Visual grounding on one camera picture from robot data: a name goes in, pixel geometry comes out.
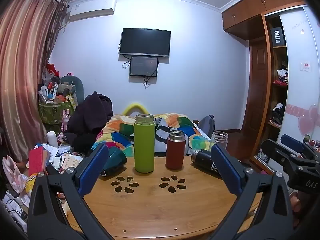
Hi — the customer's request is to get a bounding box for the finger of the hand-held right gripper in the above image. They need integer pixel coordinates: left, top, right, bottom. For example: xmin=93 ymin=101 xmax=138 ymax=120
xmin=261 ymin=139 xmax=294 ymax=167
xmin=280 ymin=134 xmax=320 ymax=157

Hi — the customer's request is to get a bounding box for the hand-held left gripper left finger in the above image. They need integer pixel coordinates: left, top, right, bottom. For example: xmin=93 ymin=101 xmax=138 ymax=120
xmin=27 ymin=143 xmax=113 ymax=240

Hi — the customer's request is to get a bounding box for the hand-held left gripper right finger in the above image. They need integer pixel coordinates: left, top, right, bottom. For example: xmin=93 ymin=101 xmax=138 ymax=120
xmin=210 ymin=143 xmax=294 ymax=240

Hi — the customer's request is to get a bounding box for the black bottle lying down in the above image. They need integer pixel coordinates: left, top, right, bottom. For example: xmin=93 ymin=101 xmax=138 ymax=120
xmin=191 ymin=149 xmax=226 ymax=178

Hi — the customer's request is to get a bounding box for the dark teal cup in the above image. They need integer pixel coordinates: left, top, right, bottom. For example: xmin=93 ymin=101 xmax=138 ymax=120
xmin=100 ymin=146 xmax=128 ymax=177

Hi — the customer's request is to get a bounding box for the red thermos cup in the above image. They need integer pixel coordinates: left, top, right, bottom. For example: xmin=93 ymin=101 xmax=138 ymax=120
xmin=165 ymin=130 xmax=187 ymax=169

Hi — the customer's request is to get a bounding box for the tall green cup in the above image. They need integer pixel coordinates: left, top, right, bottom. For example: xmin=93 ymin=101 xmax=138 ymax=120
xmin=134 ymin=114 xmax=156 ymax=173

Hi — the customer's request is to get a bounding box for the person's right hand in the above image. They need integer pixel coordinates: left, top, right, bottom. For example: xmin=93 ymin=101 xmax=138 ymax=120
xmin=289 ymin=192 xmax=303 ymax=213

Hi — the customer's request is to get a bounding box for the pile of papers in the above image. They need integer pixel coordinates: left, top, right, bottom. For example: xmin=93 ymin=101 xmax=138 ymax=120
xmin=37 ymin=142 xmax=83 ymax=173

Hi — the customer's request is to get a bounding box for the clear glass jar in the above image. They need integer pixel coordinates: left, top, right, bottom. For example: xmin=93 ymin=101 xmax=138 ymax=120
xmin=209 ymin=131 xmax=229 ymax=152

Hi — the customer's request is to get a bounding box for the colourful patchwork blanket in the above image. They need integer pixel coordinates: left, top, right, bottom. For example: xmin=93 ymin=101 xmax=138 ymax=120
xmin=91 ymin=113 xmax=212 ymax=158

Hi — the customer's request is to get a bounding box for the grey pillow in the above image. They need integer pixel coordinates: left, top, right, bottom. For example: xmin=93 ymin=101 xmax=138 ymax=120
xmin=198 ymin=115 xmax=216 ymax=138

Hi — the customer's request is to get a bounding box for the white bottle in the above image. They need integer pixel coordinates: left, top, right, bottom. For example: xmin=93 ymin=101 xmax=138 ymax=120
xmin=47 ymin=131 xmax=59 ymax=148

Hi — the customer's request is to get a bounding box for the red box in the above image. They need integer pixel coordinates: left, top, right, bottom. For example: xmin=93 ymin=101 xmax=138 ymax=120
xmin=28 ymin=146 xmax=48 ymax=177

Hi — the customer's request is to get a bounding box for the pile of dark clothes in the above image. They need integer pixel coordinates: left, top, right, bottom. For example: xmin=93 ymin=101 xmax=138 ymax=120
xmin=65 ymin=91 xmax=114 ymax=156

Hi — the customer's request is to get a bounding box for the pink bunny toy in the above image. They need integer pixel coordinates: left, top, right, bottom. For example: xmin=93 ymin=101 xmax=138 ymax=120
xmin=61 ymin=109 xmax=72 ymax=131

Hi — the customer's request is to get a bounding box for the brown wooden door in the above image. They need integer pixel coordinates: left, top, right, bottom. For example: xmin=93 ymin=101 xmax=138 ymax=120
xmin=241 ymin=36 xmax=272 ymax=133

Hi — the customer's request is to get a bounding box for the green storage bag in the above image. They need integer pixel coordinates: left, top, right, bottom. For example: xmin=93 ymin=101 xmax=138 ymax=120
xmin=38 ymin=99 xmax=76 ymax=126

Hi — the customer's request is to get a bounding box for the wooden wardrobe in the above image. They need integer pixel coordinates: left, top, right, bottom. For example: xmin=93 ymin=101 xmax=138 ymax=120
xmin=221 ymin=0 xmax=320 ymax=176

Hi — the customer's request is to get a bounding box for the pink plastic bag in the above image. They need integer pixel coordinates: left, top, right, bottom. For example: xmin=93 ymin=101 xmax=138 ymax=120
xmin=2 ymin=155 xmax=28 ymax=193

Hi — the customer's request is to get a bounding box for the grey plush toy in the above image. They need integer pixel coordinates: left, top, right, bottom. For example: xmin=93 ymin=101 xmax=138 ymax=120
xmin=58 ymin=75 xmax=85 ymax=103

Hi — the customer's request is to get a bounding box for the black printed box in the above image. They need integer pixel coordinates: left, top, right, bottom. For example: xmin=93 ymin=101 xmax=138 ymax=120
xmin=270 ymin=25 xmax=287 ymax=48

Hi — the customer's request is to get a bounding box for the red paper bag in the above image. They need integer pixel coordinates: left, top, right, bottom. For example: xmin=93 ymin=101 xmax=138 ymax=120
xmin=46 ymin=63 xmax=61 ymax=78

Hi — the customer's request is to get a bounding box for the striped pink curtain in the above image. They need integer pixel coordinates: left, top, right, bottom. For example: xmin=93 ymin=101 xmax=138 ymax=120
xmin=0 ymin=0 xmax=68 ymax=163

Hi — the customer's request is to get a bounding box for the white air conditioner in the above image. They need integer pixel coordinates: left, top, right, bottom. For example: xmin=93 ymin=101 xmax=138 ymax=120
xmin=68 ymin=0 xmax=117 ymax=22

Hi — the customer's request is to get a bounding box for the yellow ring cushion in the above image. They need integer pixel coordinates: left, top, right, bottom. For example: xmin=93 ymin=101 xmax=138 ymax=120
xmin=121 ymin=102 xmax=150 ymax=117

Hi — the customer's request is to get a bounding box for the small black wall monitor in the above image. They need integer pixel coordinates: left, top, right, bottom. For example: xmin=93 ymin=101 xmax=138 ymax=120
xmin=129 ymin=56 xmax=159 ymax=77

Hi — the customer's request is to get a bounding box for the wall-mounted black television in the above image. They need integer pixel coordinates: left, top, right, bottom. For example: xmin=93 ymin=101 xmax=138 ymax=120
xmin=119 ymin=27 xmax=171 ymax=58

